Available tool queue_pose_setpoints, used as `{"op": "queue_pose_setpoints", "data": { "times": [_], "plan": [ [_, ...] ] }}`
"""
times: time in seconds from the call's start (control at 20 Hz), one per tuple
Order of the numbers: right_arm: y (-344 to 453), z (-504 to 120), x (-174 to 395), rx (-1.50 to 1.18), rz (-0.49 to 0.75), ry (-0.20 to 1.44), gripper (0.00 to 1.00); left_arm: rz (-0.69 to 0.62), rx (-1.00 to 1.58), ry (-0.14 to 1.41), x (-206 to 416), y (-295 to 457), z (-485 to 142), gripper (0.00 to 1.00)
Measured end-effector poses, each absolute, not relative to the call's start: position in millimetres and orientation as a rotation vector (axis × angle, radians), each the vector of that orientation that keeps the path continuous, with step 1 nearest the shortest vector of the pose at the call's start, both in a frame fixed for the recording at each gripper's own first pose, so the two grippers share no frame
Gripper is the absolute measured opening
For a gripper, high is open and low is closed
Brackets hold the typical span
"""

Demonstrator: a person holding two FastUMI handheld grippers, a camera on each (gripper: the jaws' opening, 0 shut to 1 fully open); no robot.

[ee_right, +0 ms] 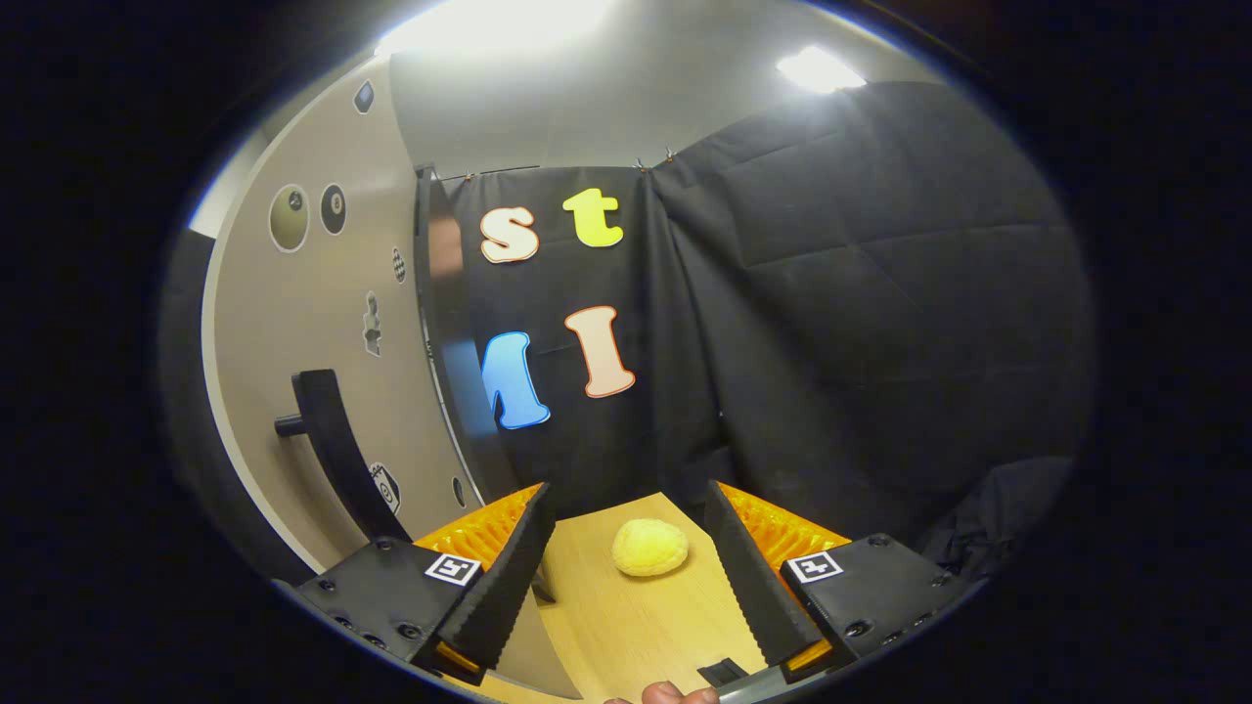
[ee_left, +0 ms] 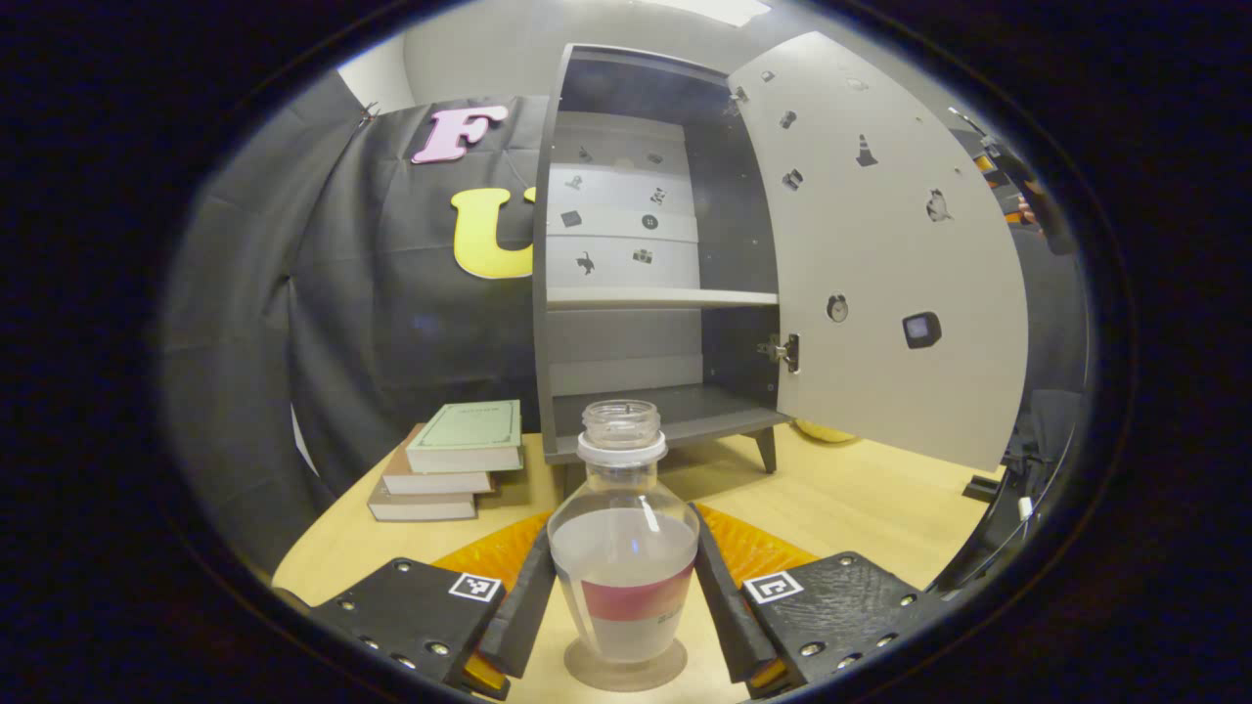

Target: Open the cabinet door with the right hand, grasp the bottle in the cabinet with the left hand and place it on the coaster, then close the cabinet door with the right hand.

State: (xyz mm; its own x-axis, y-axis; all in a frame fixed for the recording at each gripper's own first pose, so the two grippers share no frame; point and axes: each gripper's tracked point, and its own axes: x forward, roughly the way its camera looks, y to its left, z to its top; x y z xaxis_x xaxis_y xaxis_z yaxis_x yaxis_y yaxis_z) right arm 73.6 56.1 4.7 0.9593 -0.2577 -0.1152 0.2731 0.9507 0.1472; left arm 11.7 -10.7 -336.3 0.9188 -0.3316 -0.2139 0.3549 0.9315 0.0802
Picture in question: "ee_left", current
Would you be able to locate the white cabinet door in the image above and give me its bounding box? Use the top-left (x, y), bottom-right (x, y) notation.
top-left (726, 31), bottom-right (1030, 473)

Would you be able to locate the black backdrop cloth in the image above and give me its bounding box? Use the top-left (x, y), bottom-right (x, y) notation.
top-left (156, 68), bottom-right (1089, 578)

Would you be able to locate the clear bottle with red label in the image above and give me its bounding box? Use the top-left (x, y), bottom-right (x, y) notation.
top-left (546, 399), bottom-right (701, 666)

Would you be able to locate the dark stand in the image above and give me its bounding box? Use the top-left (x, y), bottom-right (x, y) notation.
top-left (939, 386), bottom-right (1082, 590)

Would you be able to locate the yellow lumpy object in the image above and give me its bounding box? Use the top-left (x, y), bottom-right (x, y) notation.
top-left (792, 418), bottom-right (864, 445)

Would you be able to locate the long ceiling light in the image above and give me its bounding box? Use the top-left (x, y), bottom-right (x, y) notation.
top-left (636, 0), bottom-right (774, 27)

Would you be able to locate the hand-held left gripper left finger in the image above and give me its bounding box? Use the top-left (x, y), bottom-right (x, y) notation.
top-left (311, 508), bottom-right (559, 701)

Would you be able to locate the brown book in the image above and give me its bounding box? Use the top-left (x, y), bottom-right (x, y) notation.
top-left (381, 422), bottom-right (500, 496)

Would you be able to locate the round brown coaster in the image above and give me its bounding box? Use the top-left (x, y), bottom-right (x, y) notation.
top-left (563, 638), bottom-right (688, 693)

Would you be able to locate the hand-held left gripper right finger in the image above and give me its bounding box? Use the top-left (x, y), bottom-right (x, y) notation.
top-left (688, 504), bottom-right (955, 698)

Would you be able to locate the grey-brown book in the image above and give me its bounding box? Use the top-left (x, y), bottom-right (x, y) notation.
top-left (367, 477), bottom-right (480, 522)

